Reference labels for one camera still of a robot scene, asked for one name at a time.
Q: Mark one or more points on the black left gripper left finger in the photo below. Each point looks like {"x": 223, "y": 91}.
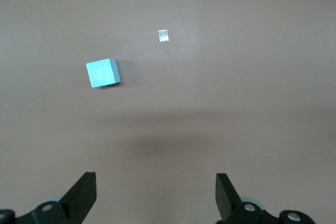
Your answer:
{"x": 78, "y": 197}

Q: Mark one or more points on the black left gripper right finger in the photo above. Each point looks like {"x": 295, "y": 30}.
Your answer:
{"x": 227, "y": 197}

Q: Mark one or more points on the light blue cube block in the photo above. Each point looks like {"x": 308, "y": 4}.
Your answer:
{"x": 101, "y": 73}

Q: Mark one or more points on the small clear tape piece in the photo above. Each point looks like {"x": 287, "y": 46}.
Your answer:
{"x": 163, "y": 36}

